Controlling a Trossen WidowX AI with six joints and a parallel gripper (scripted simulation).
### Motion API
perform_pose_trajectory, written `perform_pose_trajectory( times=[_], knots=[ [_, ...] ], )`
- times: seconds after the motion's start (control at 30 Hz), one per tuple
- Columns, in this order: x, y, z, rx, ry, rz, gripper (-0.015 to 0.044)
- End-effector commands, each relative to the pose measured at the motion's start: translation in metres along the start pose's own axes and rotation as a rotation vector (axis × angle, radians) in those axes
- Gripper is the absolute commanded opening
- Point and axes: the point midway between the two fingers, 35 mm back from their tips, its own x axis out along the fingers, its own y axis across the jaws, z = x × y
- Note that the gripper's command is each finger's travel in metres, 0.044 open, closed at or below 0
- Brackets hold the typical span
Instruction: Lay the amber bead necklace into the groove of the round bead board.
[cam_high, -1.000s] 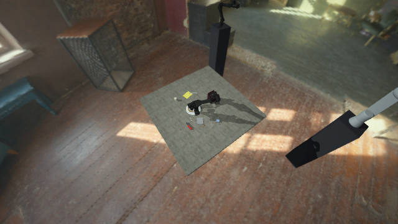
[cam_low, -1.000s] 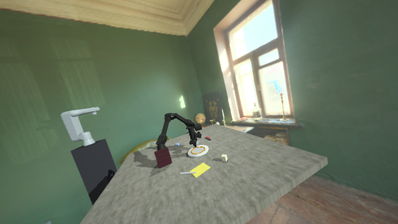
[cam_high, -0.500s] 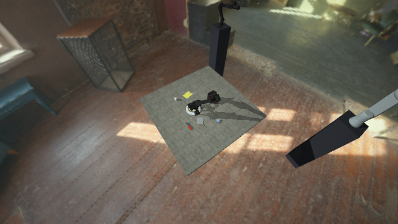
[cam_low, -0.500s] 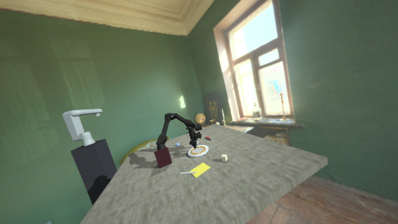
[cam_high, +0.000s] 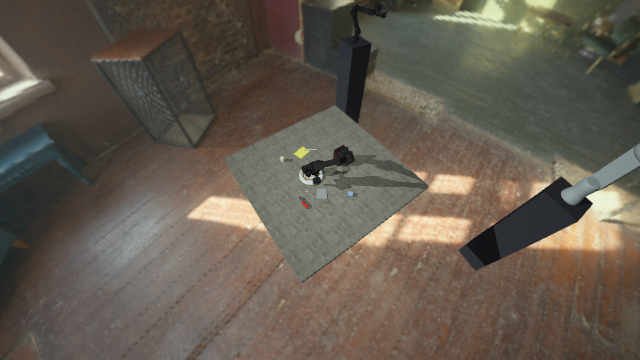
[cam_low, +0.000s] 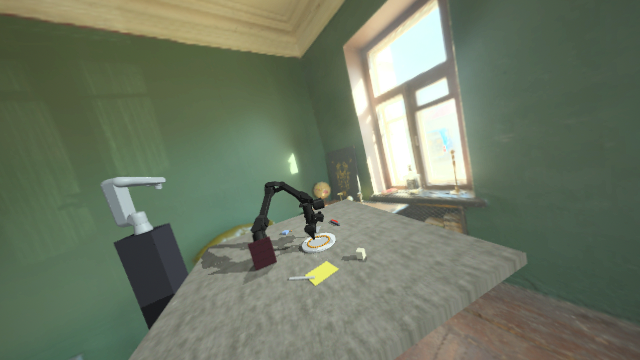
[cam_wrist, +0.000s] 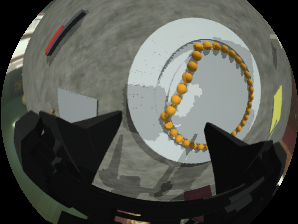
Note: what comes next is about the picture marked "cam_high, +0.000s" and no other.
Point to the yellow flat rectangular pad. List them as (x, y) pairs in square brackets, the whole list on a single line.
[(301, 152)]

